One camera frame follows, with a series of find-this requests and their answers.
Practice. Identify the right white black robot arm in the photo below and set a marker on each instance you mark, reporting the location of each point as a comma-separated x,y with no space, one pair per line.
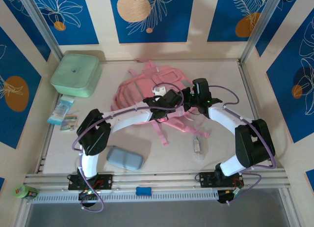
228,119

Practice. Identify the black controller box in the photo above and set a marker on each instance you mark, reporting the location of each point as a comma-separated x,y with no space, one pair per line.
86,196
224,196

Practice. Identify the small clear plastic bottle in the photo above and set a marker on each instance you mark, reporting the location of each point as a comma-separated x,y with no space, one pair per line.
197,147

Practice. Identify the grey-blue pencil case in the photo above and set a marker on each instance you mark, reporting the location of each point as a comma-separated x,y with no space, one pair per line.
125,158

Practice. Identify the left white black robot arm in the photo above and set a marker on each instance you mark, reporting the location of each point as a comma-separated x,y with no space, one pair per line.
127,116

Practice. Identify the small colourful card packet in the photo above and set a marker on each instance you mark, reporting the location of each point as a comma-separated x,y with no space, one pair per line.
69,122

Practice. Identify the blue sponge block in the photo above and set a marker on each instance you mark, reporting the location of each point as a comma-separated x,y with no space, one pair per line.
143,190

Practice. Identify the pink backpack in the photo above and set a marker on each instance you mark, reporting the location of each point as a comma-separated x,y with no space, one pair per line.
137,89

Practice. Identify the aluminium front rail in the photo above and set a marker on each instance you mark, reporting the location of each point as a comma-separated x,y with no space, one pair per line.
157,179

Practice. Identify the green tape roll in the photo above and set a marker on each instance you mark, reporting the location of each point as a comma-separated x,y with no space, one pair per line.
23,190

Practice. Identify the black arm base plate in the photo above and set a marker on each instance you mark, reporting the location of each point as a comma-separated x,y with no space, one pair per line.
105,181
207,179

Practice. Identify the mint green square case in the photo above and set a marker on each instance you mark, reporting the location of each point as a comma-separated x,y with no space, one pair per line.
74,74

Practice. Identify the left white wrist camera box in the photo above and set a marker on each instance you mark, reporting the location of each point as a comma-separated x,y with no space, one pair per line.
159,90

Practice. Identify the aluminium frame post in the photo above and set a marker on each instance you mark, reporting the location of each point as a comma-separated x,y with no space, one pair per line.
257,25
41,28

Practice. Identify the blue white tissue packet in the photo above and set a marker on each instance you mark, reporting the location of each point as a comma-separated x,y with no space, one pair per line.
60,110

